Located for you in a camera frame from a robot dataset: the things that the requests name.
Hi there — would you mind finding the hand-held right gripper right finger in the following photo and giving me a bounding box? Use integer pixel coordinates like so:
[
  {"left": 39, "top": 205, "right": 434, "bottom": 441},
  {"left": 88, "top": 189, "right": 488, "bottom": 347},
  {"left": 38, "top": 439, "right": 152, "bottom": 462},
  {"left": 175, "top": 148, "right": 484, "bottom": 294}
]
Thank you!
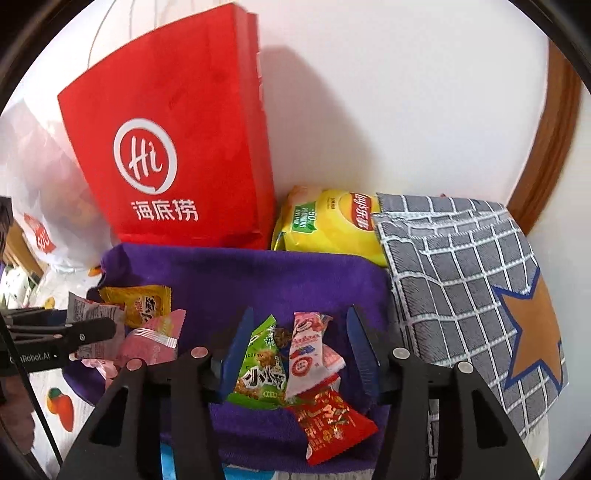
[{"left": 346, "top": 305, "right": 543, "bottom": 480}]

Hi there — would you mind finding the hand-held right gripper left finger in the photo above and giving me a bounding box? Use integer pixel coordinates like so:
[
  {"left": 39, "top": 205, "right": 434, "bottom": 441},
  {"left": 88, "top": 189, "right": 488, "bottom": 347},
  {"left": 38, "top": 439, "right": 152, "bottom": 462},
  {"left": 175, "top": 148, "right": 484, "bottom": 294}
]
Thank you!
[{"left": 55, "top": 307, "right": 256, "bottom": 480}]

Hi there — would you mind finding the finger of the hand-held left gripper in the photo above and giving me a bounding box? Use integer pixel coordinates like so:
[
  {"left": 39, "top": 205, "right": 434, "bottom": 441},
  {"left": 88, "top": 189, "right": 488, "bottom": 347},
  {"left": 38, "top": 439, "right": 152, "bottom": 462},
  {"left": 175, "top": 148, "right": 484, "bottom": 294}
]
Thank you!
[
  {"left": 0, "top": 308, "right": 69, "bottom": 326},
  {"left": 0, "top": 318, "right": 117, "bottom": 356}
]

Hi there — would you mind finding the grey snack packet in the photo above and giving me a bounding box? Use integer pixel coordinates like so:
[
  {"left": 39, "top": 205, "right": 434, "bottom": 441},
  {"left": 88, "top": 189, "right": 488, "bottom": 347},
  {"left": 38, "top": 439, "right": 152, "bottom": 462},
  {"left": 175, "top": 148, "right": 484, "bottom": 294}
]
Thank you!
[{"left": 66, "top": 292, "right": 126, "bottom": 361}]

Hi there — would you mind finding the green snack packet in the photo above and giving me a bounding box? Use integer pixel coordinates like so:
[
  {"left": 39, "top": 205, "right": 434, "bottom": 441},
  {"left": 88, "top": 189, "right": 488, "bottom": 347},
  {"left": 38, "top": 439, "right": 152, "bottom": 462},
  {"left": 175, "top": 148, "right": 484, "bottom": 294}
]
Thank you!
[{"left": 233, "top": 315, "right": 293, "bottom": 411}]

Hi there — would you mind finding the red white snack packet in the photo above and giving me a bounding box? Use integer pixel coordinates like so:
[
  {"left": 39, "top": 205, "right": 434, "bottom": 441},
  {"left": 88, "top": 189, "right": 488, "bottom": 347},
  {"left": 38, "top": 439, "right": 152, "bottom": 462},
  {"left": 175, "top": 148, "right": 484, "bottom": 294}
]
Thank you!
[
  {"left": 285, "top": 344, "right": 346, "bottom": 401},
  {"left": 292, "top": 311, "right": 334, "bottom": 354}
]

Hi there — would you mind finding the yellow snack packet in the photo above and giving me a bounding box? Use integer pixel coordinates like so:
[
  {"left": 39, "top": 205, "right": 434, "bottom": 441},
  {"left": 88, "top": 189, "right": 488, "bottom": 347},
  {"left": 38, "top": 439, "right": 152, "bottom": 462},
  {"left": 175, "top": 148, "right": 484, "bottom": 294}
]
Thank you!
[{"left": 99, "top": 285, "right": 172, "bottom": 329}]

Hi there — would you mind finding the pink snack packet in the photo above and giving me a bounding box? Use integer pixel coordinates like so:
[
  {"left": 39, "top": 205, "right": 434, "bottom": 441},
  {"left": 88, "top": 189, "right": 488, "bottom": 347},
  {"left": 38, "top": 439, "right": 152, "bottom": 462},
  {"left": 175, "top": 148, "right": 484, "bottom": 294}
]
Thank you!
[
  {"left": 82, "top": 357, "right": 122, "bottom": 392},
  {"left": 113, "top": 309, "right": 187, "bottom": 370}
]

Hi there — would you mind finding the person's left hand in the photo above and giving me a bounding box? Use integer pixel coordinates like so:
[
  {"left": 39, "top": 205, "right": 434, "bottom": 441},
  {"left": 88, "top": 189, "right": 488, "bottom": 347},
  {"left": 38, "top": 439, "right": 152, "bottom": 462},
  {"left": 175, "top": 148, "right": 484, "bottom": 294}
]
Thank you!
[{"left": 0, "top": 374, "right": 37, "bottom": 459}]

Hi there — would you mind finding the wooden furniture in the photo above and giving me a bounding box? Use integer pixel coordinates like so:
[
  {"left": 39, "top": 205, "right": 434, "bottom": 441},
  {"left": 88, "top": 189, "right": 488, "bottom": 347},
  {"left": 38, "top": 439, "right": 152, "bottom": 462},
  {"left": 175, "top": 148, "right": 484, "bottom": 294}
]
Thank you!
[{"left": 4, "top": 222, "right": 44, "bottom": 282}]

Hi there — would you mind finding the fruit print tablecloth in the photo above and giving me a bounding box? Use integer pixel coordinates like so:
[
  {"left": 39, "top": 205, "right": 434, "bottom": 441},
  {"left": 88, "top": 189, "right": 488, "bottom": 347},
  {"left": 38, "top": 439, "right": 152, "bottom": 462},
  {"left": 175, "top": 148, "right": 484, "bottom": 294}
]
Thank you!
[{"left": 0, "top": 263, "right": 107, "bottom": 476}]

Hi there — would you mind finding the purple cloth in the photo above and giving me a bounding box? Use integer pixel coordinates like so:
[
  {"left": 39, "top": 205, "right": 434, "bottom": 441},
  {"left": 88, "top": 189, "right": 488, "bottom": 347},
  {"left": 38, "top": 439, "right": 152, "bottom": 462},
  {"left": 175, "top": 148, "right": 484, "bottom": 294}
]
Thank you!
[{"left": 62, "top": 244, "right": 393, "bottom": 474}]

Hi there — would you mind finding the grey checked cloth with star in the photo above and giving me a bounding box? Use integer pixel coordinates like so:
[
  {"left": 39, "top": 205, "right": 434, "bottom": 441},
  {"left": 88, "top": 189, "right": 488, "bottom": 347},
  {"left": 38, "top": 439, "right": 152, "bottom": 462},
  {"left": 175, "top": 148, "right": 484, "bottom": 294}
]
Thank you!
[{"left": 372, "top": 193, "right": 568, "bottom": 480}]

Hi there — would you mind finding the light blue box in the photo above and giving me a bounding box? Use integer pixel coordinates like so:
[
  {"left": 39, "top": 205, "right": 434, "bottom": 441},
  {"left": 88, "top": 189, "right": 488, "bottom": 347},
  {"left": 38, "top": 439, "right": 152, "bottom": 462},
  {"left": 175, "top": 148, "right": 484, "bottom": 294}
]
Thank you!
[{"left": 221, "top": 465, "right": 280, "bottom": 480}]

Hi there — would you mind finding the yellow chips bag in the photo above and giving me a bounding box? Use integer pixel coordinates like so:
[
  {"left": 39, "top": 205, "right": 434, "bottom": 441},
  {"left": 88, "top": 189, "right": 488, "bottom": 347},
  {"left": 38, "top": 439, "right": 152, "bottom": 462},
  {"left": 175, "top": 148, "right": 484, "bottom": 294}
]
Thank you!
[{"left": 271, "top": 185, "right": 389, "bottom": 267}]

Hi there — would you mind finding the white plastic bag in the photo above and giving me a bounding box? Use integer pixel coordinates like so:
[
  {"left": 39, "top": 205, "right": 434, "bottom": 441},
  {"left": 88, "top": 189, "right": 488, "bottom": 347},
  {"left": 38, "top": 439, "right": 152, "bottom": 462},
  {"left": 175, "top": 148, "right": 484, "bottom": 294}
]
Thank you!
[{"left": 0, "top": 99, "right": 116, "bottom": 273}]

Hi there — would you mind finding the red paper bag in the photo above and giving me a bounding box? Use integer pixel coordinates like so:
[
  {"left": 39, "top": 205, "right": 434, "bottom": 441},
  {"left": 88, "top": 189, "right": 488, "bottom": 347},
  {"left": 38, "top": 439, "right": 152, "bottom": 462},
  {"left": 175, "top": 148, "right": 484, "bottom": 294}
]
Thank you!
[{"left": 57, "top": 2, "right": 277, "bottom": 250}]

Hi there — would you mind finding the black cable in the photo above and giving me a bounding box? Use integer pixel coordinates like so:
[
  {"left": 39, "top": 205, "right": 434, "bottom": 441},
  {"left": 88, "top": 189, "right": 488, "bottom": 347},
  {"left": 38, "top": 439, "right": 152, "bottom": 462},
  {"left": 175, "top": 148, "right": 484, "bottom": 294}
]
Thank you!
[{"left": 0, "top": 318, "right": 64, "bottom": 464}]

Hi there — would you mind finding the wooden door frame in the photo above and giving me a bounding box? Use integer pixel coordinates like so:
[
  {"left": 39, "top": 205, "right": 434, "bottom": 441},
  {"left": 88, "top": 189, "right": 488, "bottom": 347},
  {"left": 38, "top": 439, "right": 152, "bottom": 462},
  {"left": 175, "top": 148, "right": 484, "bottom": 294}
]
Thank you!
[{"left": 505, "top": 41, "right": 583, "bottom": 227}]

